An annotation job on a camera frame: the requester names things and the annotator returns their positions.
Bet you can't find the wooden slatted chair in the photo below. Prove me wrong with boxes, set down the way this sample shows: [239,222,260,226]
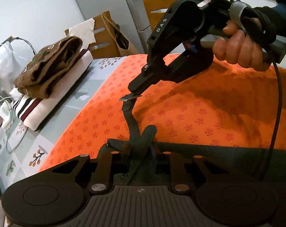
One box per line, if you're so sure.
[143,0,184,32]

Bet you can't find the silver refrigerator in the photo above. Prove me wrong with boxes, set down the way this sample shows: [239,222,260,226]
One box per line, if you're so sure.
[118,0,157,54]

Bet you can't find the grey pants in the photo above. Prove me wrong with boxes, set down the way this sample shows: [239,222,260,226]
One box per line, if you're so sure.
[96,94,286,187]

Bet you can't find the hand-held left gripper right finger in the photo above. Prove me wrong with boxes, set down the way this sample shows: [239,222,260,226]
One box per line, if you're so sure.
[152,147,220,193]

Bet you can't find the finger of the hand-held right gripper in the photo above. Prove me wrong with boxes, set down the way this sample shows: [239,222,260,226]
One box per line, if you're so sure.
[127,51,168,96]
[145,53,189,92]

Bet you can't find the brown patterned folded sweater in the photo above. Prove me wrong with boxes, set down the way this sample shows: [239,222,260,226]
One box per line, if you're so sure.
[13,36,84,99]

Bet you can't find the orange patterned mat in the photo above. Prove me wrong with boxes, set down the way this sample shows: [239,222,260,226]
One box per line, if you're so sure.
[36,53,286,173]

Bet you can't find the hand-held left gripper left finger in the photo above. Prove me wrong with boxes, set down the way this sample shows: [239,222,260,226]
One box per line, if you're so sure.
[52,150,122,193]

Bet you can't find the black cable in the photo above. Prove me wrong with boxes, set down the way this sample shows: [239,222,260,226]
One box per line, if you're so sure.
[260,45,283,181]

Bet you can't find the person's right hand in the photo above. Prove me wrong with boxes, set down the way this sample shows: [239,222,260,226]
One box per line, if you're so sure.
[213,19,276,72]

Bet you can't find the white cloth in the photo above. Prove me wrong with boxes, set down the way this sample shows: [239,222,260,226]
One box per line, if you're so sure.
[68,19,96,49]

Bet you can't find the white striped folded sweater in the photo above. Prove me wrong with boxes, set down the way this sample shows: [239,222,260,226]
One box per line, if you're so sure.
[12,49,94,131]

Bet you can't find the floral checked tablecloth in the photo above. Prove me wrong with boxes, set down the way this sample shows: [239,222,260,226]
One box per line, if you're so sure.
[0,56,128,194]

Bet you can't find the grey cable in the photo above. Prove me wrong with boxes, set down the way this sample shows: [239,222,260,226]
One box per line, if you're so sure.
[5,123,33,153]

